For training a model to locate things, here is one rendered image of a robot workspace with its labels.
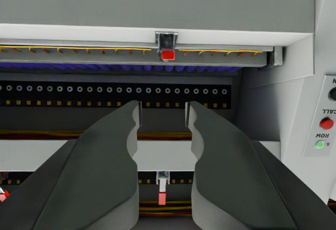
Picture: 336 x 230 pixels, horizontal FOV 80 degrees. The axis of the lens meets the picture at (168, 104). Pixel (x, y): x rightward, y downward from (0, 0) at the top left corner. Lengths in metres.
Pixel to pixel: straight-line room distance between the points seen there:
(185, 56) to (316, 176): 0.28
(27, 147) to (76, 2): 0.22
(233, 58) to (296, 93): 0.10
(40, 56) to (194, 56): 0.23
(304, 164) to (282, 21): 0.21
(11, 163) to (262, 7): 0.40
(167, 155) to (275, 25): 0.22
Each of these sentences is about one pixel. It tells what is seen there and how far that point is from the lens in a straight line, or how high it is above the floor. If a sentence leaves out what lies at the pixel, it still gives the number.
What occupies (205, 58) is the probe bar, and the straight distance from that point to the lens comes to 0.32.
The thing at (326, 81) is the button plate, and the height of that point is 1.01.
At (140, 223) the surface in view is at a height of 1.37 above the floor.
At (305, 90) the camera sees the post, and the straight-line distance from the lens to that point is 0.33.
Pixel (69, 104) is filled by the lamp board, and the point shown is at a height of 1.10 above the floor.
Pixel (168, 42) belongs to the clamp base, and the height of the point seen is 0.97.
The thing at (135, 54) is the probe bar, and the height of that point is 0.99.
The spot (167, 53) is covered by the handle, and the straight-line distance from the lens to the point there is 0.20.
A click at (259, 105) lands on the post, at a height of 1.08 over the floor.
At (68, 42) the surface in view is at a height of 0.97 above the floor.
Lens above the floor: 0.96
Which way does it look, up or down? 19 degrees up
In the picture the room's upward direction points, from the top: 178 degrees counter-clockwise
